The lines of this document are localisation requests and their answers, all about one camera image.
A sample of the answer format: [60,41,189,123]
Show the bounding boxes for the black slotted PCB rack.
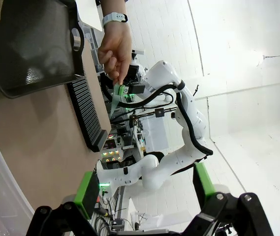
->
[66,77,108,153]

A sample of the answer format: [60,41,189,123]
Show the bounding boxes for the person's left hand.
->
[97,21,133,87]

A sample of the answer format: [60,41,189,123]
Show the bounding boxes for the white sheet on stand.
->
[141,117,170,151]

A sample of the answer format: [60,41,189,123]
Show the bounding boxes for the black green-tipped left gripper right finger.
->
[184,162,275,236]

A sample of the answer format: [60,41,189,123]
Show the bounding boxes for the person's left forearm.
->
[99,0,127,18]

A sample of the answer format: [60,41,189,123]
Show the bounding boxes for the computer with coloured fans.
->
[99,132,124,164]

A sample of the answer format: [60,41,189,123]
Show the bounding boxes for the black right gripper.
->
[125,64,146,95]

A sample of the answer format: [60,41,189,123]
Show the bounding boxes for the black plastic tray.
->
[0,0,87,100]

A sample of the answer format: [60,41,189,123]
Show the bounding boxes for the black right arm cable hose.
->
[99,73,214,156]

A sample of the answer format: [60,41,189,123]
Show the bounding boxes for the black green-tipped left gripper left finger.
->
[26,171,101,236]

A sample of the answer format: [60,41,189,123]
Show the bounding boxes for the white wristwatch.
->
[102,12,129,29]

